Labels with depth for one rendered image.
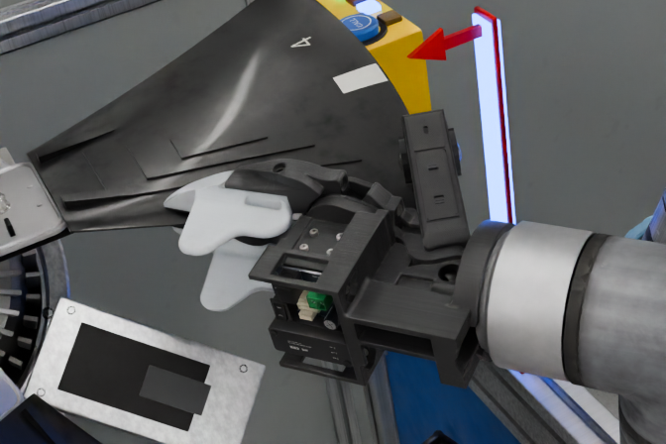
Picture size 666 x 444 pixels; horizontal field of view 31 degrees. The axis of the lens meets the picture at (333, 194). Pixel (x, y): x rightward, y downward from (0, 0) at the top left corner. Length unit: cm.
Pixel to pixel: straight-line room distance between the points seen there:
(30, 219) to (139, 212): 7
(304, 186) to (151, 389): 25
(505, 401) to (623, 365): 50
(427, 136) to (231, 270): 14
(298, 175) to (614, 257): 17
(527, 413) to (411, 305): 45
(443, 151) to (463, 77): 112
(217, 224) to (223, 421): 22
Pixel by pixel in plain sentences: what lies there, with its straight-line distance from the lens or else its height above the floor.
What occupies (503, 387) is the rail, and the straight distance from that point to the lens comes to 106.
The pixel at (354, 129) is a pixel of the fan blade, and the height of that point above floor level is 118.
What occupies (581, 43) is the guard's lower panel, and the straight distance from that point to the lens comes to 189.
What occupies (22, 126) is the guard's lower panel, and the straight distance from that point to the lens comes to 153.
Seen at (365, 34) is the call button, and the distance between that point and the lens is 108.
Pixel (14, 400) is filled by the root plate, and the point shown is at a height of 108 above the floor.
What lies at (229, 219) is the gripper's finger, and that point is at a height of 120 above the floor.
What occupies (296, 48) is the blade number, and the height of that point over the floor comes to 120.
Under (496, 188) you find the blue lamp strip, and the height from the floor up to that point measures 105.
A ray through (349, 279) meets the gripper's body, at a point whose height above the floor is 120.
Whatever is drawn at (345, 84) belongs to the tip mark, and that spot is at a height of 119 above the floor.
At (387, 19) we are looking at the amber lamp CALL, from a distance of 110.
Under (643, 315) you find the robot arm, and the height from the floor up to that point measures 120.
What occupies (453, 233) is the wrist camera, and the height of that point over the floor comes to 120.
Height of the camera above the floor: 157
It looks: 34 degrees down
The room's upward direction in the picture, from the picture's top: 10 degrees counter-clockwise
